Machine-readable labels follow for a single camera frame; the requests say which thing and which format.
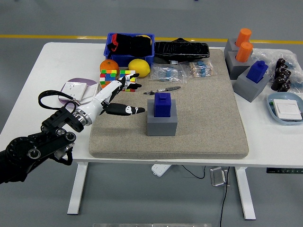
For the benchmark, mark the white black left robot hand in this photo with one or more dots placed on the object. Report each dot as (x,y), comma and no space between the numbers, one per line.
(99,100)

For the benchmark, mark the blue square seal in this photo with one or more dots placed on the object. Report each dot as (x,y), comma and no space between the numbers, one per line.
(163,106)
(256,72)

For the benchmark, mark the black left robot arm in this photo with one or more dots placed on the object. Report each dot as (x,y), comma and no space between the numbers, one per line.
(47,144)

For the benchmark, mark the grey square seal holder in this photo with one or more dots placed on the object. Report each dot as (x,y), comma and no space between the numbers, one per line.
(248,89)
(162,126)

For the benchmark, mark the orange cylinder seal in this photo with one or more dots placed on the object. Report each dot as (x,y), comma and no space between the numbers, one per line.
(243,52)
(243,35)

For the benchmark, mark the multicolour puzzle cube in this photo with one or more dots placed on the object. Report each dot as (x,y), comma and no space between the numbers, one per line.
(124,72)
(107,75)

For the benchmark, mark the purple plate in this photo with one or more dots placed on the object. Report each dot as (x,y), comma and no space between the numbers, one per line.
(80,81)

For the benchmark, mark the orange fruit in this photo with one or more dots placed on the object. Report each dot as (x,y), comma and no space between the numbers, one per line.
(109,65)

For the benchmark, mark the blue plastic bin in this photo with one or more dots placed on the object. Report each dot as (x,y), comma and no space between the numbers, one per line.
(129,61)

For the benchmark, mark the yellow lemon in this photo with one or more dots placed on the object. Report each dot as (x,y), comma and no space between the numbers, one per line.
(139,67)

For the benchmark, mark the black cloth with red trim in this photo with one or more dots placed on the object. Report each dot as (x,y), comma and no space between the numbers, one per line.
(132,46)

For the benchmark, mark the clear bag of resistors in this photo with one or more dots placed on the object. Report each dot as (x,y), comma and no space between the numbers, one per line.
(201,68)
(165,73)

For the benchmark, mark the black silver pen tool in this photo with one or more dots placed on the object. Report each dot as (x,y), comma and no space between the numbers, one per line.
(170,89)

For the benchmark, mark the yellow item in bin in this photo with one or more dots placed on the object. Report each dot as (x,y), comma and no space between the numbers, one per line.
(145,36)

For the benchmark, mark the small white connector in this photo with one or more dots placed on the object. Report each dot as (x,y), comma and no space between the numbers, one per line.
(174,62)

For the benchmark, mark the white table leg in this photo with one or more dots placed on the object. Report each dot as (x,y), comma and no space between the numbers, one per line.
(246,196)
(77,189)

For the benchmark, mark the white power strip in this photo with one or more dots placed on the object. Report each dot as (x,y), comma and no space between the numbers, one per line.
(159,169)

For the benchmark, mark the black plastic-wrapped bag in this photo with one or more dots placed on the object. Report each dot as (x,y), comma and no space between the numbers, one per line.
(181,50)

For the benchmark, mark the grey-brown mat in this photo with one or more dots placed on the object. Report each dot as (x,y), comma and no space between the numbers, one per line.
(201,118)

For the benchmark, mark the dark cylindrical capacitor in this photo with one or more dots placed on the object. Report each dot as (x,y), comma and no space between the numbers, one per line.
(279,71)
(281,62)
(287,73)
(276,83)
(285,85)

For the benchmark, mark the light blue plate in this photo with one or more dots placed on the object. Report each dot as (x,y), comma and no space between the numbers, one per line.
(284,95)

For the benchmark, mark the black table control panel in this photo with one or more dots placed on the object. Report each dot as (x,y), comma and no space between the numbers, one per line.
(284,170)

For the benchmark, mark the white switch panel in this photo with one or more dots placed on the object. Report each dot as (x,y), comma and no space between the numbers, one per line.
(287,110)
(91,91)

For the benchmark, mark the white wall socket panel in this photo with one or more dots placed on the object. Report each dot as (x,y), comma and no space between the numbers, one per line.
(71,88)

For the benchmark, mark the silver metal bracket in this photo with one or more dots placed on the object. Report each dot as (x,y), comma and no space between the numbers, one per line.
(217,177)

